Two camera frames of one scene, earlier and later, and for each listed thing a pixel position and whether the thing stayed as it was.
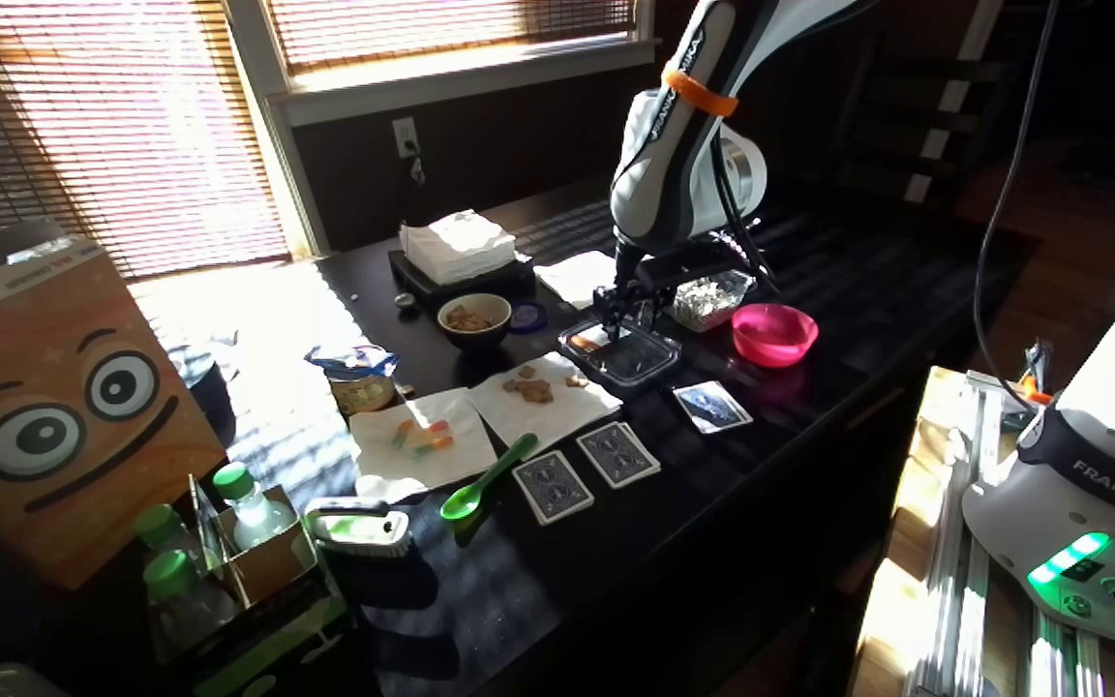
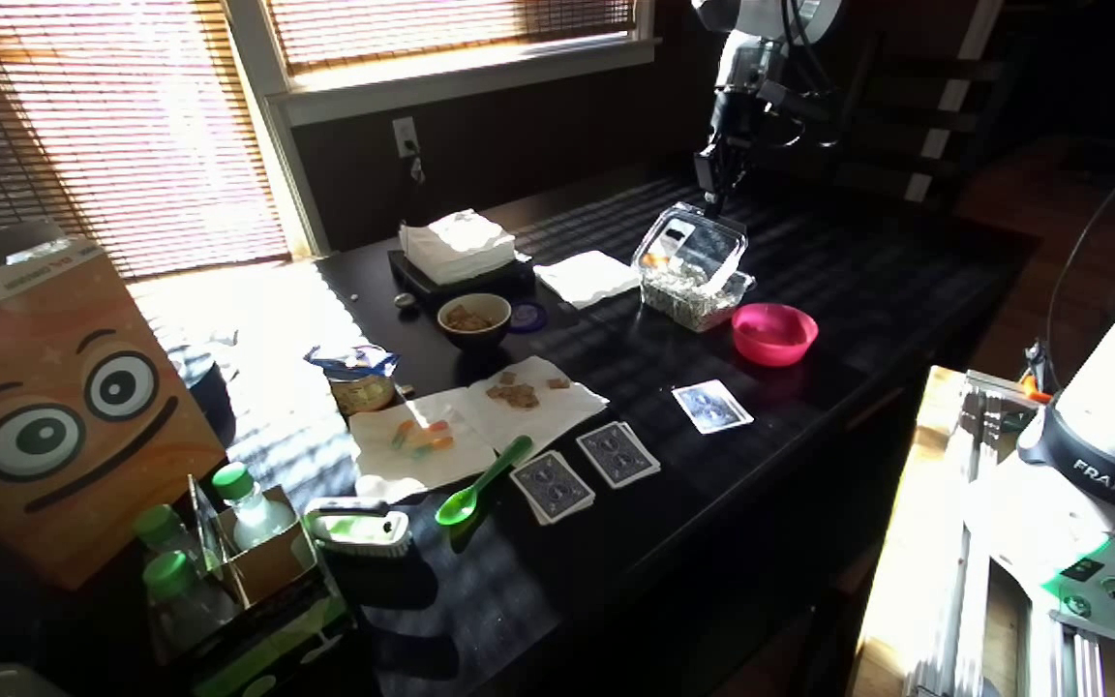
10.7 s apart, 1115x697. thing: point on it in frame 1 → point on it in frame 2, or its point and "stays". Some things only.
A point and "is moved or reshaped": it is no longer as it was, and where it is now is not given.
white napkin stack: [454, 251] stays
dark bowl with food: [474, 318] stays
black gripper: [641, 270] → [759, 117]
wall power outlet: [405, 132] stays
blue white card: [715, 408] stays
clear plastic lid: [630, 360] is moved or reshaped
